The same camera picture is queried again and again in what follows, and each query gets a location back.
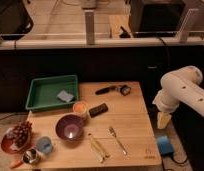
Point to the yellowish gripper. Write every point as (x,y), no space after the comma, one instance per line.
(163,119)

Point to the black eraser block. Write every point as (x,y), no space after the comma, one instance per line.
(98,110)

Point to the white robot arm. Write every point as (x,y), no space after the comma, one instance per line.
(179,86)

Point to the green plastic tray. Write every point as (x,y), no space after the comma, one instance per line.
(43,92)

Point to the blue tape roll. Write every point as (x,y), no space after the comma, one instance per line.
(164,145)

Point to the small black clip device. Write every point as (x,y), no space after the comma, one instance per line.
(125,90)

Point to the silver fork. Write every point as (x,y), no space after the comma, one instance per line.
(113,133)

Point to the yellow wooden tongs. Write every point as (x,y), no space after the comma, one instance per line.
(98,149)

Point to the orange cup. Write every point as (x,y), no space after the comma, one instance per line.
(80,108)

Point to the purple bowl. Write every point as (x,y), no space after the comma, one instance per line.
(69,127)

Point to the black box monitor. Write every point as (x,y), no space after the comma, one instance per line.
(155,18)

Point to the light blue sponge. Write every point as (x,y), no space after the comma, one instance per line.
(65,96)

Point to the blue transparent cup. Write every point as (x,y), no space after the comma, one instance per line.
(44,145)

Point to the bunch of dark grapes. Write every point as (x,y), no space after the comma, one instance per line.
(21,133)

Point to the red plate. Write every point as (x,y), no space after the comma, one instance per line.
(8,146)

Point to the metal frame post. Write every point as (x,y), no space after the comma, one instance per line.
(89,23)

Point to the steel pot orange handle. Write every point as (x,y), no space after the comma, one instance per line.
(30,156)

